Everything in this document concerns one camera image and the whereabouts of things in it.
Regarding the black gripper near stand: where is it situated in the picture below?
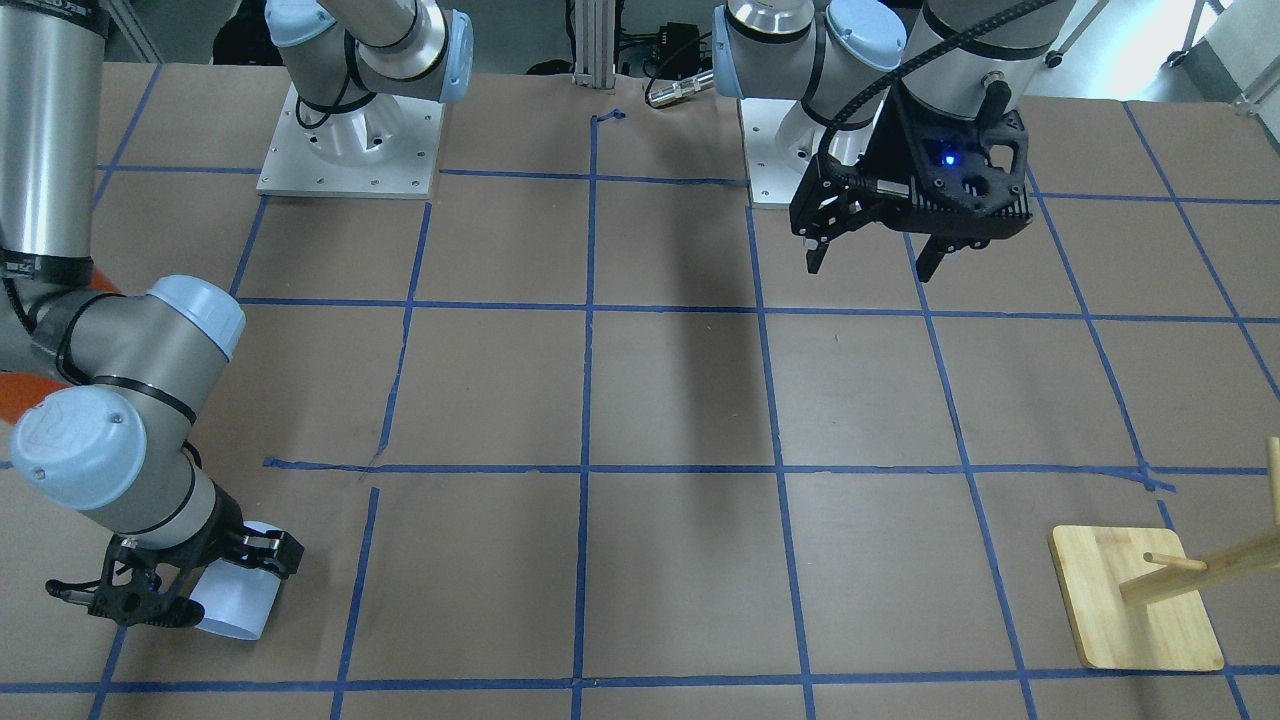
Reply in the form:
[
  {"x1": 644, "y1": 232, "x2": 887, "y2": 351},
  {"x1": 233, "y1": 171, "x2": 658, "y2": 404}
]
[{"x1": 788, "y1": 85, "x2": 1033, "y2": 283}]

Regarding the black gripper near can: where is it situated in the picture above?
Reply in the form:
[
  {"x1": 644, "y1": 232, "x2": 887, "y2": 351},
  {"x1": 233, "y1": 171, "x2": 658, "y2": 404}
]
[{"x1": 45, "y1": 489, "x2": 305, "y2": 629}]

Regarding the silver robot arm near can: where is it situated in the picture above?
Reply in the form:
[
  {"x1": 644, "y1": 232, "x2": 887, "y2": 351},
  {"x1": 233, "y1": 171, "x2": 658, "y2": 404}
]
[{"x1": 3, "y1": 1, "x2": 475, "y2": 641}]

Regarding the silver robot arm near stand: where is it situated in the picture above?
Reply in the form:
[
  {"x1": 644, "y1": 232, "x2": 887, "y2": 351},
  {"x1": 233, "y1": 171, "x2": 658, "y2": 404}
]
[{"x1": 710, "y1": 1, "x2": 1073, "y2": 282}]

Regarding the wooden cup stand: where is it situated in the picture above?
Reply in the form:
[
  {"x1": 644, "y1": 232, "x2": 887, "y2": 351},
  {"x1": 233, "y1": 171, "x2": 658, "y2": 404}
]
[{"x1": 1048, "y1": 436, "x2": 1280, "y2": 671}]

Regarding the aluminium frame post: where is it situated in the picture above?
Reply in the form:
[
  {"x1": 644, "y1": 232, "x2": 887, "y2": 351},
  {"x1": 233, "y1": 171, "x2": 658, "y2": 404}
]
[{"x1": 566, "y1": 1, "x2": 620, "y2": 92}]

